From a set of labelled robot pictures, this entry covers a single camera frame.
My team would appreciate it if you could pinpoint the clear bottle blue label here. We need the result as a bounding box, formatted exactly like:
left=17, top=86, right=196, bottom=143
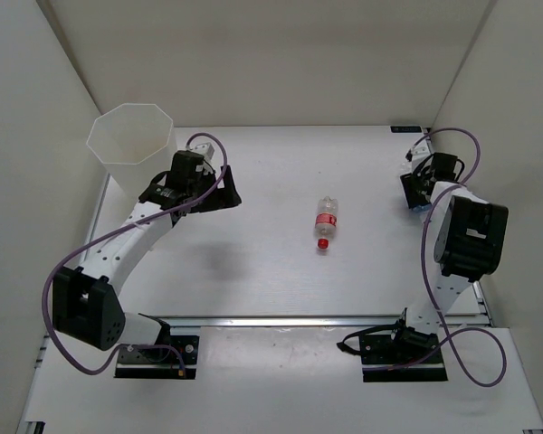
left=409, top=203, right=432, bottom=214

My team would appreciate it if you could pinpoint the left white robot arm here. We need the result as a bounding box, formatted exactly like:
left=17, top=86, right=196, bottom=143
left=51, top=135, right=242, bottom=362

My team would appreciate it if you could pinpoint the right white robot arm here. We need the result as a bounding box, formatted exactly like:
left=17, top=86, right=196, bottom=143
left=388, top=153, right=509, bottom=362

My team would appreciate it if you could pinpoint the white translucent octagonal bin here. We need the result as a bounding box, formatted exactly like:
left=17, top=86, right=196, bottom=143
left=86, top=103, right=176, bottom=204

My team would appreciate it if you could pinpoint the clear bottle red label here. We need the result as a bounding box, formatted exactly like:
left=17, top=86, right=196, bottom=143
left=314, top=196, right=338, bottom=250

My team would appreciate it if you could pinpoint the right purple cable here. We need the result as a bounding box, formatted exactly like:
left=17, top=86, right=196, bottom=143
left=361, top=127, right=508, bottom=388

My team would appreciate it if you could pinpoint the purple cable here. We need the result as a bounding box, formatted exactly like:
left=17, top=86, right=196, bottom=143
left=361, top=127, right=508, bottom=388
left=42, top=132, right=229, bottom=376

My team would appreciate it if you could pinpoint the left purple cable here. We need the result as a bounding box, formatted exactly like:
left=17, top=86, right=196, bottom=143
left=42, top=132, right=229, bottom=376

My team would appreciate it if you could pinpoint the aluminium rail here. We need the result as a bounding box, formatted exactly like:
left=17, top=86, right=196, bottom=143
left=160, top=316, right=398, bottom=328

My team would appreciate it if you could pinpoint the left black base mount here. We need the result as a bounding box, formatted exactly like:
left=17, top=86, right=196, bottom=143
left=114, top=318, right=200, bottom=380

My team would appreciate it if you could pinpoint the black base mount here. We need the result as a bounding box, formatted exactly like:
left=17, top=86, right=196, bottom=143
left=114, top=318, right=200, bottom=380
left=337, top=316, right=448, bottom=383

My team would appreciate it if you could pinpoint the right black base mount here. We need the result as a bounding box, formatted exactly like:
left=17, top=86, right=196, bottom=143
left=337, top=316, right=448, bottom=383

